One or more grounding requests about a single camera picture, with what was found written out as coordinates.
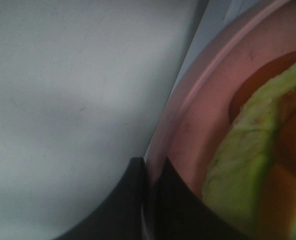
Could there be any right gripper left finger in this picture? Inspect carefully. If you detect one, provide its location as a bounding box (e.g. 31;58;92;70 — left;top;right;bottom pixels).
57;157;145;240

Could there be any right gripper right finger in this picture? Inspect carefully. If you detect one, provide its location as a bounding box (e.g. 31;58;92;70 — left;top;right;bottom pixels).
153;158;249;240

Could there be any toy sandwich with lettuce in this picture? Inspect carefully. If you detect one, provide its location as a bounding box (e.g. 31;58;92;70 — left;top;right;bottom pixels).
202;60;296;238

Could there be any pink round plate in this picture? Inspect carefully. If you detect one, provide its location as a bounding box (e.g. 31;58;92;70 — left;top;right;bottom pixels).
142;0;296;240

